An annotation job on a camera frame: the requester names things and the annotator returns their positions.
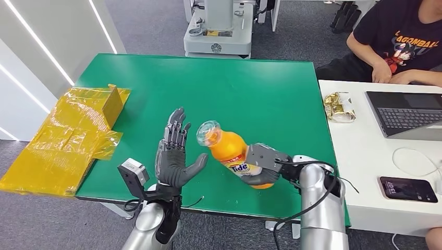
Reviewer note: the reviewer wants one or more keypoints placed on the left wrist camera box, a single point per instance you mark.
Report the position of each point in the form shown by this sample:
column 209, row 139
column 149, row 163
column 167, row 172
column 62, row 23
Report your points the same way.
column 133, row 174

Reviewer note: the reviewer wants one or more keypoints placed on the white robot base machine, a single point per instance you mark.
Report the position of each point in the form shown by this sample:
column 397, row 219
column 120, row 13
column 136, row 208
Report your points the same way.
column 217, row 38

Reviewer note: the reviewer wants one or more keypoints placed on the seated person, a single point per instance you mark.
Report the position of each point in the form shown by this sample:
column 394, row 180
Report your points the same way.
column 397, row 34

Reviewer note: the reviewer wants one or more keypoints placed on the black smartphone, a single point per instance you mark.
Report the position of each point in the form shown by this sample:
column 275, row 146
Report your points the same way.
column 408, row 189

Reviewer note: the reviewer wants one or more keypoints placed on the white post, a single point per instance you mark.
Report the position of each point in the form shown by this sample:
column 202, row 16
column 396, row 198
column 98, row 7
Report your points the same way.
column 274, row 13

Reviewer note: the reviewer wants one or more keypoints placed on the gold snack wrapper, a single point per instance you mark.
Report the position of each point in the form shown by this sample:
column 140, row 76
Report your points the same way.
column 338, row 107

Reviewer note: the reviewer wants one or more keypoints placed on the person's knee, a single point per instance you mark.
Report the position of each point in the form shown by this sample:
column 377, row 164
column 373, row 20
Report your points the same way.
column 434, row 240

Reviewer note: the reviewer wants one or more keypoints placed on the grey laptop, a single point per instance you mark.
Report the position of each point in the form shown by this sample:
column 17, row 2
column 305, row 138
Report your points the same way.
column 404, row 115

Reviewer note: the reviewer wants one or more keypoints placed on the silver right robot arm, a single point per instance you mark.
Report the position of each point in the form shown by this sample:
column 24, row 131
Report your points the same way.
column 321, row 214

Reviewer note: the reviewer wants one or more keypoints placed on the white table foot bracket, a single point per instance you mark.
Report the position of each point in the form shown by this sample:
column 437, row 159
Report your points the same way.
column 296, row 230

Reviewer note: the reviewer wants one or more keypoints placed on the orange detergent bottle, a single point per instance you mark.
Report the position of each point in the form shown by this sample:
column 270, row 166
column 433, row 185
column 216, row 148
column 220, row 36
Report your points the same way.
column 228, row 148

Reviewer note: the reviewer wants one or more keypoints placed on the yellow taped cardboard box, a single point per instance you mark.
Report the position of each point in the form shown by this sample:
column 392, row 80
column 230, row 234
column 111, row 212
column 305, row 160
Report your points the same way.
column 65, row 141

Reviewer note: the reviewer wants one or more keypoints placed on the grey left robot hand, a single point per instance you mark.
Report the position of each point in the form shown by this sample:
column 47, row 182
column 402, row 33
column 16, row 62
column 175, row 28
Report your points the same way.
column 171, row 165

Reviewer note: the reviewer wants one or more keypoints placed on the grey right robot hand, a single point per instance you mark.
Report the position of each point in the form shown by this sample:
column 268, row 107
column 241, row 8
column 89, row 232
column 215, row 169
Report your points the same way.
column 267, row 157

